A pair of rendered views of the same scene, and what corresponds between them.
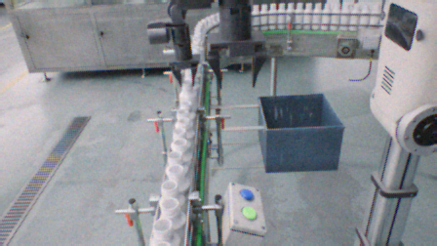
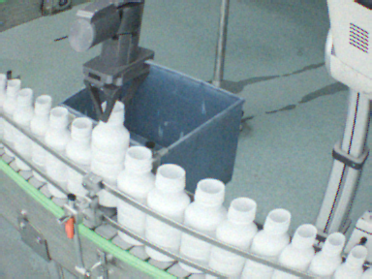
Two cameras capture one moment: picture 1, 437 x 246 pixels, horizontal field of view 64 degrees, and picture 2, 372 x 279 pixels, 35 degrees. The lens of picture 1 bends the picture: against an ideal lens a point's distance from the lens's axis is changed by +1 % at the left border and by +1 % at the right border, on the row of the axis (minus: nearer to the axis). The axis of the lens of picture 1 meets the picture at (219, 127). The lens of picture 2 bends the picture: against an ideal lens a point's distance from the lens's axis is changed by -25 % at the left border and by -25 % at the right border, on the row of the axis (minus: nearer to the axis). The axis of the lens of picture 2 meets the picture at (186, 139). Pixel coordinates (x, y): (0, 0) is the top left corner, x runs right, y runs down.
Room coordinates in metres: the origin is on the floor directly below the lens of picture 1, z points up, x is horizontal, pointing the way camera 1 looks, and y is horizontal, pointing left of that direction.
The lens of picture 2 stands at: (0.52, 0.82, 1.74)
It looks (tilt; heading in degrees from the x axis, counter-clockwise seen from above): 32 degrees down; 301
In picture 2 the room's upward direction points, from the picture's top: 6 degrees clockwise
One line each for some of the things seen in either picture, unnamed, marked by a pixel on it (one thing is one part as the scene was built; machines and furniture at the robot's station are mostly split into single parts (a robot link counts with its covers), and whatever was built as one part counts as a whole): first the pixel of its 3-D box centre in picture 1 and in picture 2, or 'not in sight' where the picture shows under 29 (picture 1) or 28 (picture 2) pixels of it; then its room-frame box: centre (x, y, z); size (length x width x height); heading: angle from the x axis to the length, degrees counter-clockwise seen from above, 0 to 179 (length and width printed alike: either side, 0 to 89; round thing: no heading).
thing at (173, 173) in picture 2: (185, 134); (167, 217); (0.96, 0.11, 1.08); 0.06 x 0.06 x 0.17
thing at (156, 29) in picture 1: (166, 23); (110, 5); (1.08, 0.15, 1.41); 0.12 x 0.09 x 0.12; 89
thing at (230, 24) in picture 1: (235, 26); not in sight; (0.63, -0.04, 1.51); 0.10 x 0.07 x 0.07; 88
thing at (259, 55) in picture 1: (246, 63); not in sight; (0.63, -0.06, 1.44); 0.07 x 0.07 x 0.09; 88
